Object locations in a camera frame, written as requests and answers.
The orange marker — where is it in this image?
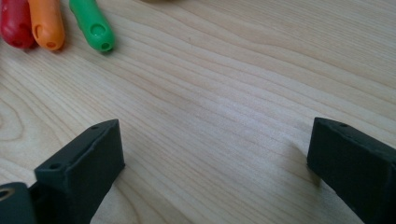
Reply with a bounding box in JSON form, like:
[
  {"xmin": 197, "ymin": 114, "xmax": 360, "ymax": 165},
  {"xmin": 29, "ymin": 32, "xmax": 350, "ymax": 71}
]
[{"xmin": 27, "ymin": 0, "xmax": 66, "ymax": 51}]

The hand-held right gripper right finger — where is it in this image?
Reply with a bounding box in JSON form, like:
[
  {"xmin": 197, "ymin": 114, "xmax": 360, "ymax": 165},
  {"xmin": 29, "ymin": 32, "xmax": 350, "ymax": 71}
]
[{"xmin": 306, "ymin": 117, "xmax": 396, "ymax": 224}]

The green marker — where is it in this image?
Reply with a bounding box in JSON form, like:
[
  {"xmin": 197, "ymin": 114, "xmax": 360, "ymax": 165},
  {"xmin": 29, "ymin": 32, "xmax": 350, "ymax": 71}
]
[{"xmin": 68, "ymin": 0, "xmax": 116, "ymax": 53}]

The red marker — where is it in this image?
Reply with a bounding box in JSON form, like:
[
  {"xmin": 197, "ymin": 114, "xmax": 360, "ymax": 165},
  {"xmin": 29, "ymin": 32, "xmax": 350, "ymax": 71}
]
[{"xmin": 0, "ymin": 0, "xmax": 35, "ymax": 49}]

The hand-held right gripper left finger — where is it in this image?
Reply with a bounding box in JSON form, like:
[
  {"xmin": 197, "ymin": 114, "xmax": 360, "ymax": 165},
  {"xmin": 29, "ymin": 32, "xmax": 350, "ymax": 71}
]
[{"xmin": 29, "ymin": 119, "xmax": 126, "ymax": 224}]

